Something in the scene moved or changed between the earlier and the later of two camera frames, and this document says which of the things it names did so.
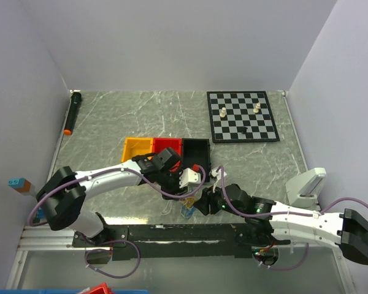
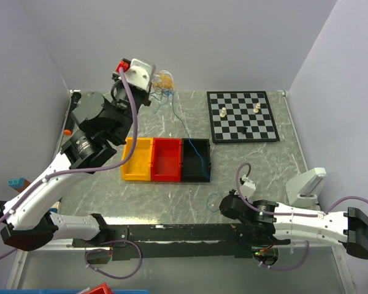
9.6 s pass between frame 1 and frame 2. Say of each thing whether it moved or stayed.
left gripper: moved
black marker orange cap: stayed
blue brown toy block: stayed
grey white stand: stayed
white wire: moved
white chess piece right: stayed
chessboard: stayed
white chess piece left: stayed
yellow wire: moved
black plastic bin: stayed
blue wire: moved
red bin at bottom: stayed
